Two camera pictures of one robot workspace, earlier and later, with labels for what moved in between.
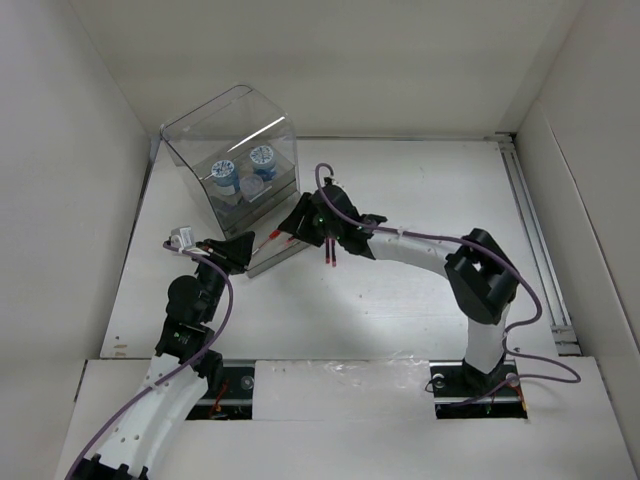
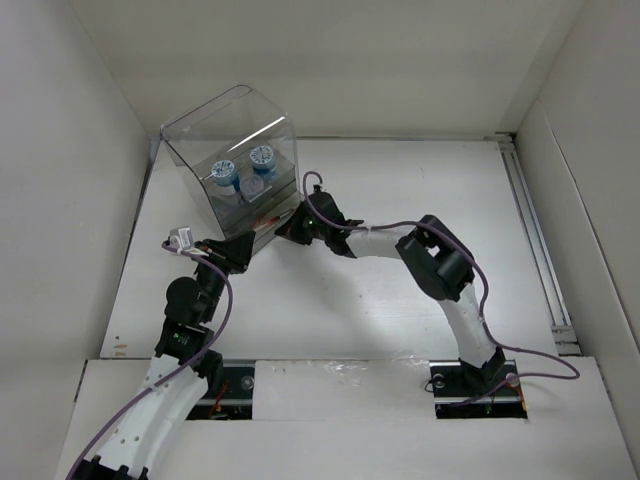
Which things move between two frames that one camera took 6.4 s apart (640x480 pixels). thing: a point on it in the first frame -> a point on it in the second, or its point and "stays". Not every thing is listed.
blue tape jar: [264, 163] stays
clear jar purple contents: [251, 186] stays
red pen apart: [273, 235] -> [263, 224]
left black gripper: [232, 253] stays
